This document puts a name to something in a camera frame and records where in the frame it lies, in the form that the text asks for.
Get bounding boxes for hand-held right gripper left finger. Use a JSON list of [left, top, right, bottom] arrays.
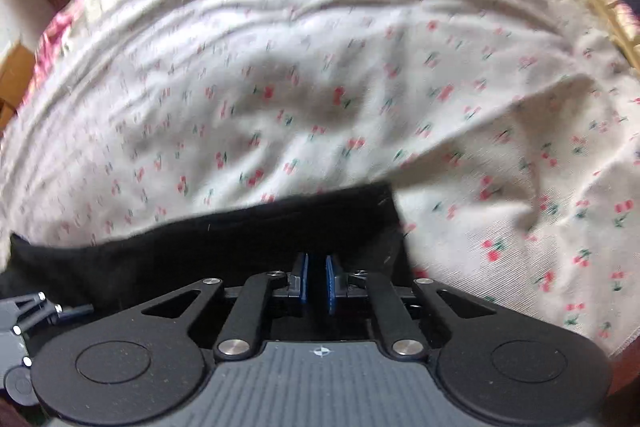
[[141, 252, 311, 362]]

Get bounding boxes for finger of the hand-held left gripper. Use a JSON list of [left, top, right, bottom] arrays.
[[11, 291, 94, 336]]

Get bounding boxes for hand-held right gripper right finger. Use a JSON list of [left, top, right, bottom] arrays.
[[325, 254, 496, 362]]

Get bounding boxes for black pants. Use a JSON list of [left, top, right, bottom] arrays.
[[0, 180, 417, 344]]

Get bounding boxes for cherry print bedsheet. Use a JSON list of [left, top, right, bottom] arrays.
[[0, 0, 640, 358]]

